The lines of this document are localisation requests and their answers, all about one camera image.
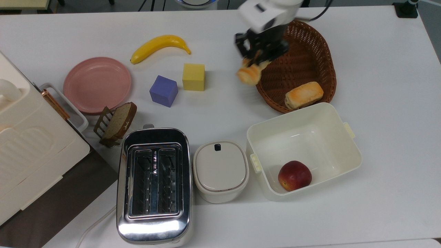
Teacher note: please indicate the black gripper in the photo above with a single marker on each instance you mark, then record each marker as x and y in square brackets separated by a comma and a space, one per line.
[267, 43]

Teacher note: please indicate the golden bread roll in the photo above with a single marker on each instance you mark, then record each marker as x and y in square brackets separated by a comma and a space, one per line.
[249, 75]
[304, 95]

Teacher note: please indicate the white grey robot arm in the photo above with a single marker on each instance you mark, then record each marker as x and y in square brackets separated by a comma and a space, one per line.
[265, 13]

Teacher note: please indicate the brown bread slice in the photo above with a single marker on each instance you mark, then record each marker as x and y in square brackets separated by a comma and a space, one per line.
[119, 120]

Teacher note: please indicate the brown wicker basket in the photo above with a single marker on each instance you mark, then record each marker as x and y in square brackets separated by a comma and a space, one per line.
[310, 51]

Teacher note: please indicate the yellow cube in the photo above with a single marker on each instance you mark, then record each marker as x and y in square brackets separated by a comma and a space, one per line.
[193, 77]

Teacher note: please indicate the white plastic box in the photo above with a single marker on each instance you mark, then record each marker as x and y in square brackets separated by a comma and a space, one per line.
[310, 137]

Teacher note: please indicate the purple cube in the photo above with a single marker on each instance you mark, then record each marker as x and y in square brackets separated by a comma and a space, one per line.
[163, 91]

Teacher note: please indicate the yellow banana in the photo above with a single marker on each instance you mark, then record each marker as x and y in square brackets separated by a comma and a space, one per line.
[155, 44]

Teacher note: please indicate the small white lidded bin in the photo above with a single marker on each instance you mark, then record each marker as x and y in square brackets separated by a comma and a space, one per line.
[220, 168]

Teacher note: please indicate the red apple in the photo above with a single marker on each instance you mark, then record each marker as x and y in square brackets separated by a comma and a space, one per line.
[294, 175]

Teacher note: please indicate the pink plate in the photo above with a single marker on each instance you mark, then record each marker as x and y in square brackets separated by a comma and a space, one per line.
[96, 84]

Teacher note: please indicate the cream chrome toaster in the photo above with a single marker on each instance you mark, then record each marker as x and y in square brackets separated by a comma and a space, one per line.
[155, 227]

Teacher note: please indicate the cream toy cabinet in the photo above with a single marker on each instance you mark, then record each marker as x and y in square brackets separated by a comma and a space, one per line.
[34, 155]

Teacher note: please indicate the translucent grey plastic frame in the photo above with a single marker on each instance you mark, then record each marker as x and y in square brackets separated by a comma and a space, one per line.
[77, 117]

